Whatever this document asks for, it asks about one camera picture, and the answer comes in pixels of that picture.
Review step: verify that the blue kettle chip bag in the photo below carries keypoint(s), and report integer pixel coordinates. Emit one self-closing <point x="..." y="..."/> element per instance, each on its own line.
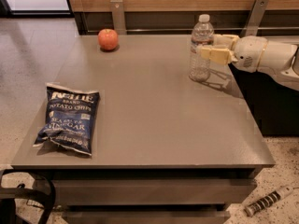
<point x="70" y="118"/>

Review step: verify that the lower grey drawer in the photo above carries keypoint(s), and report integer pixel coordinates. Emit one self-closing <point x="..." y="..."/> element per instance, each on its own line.
<point x="147" y="217"/>

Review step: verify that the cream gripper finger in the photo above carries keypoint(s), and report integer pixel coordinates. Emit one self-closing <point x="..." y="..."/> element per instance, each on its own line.
<point x="216" y="54"/>
<point x="229" y="41"/>

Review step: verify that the grey drawer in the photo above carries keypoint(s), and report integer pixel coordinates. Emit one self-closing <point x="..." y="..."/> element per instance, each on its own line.
<point x="152" y="192"/>
<point x="147" y="217"/>

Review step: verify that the upper grey drawer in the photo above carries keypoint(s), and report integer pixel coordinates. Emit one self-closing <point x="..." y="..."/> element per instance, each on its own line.
<point x="152" y="192"/>

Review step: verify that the clear plastic water bottle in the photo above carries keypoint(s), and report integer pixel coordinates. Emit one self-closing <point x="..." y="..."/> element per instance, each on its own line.
<point x="202" y="35"/>

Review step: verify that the red apple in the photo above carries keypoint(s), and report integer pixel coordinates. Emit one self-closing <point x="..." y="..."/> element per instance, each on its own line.
<point x="108" y="39"/>

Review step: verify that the left metal bracket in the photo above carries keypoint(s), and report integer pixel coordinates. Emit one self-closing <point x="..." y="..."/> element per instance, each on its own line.
<point x="118" y="16"/>

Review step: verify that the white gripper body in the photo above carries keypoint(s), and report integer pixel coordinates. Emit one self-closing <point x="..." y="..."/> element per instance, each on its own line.
<point x="249" y="52"/>

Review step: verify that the metal bracket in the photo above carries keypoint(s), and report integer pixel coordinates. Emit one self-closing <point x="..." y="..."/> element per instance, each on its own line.
<point x="255" y="17"/>
<point x="118" y="16"/>

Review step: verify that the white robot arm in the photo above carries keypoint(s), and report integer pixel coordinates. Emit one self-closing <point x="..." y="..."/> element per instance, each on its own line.
<point x="280" y="62"/>

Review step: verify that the right metal bracket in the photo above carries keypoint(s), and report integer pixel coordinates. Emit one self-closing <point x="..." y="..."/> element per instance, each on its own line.
<point x="255" y="17"/>

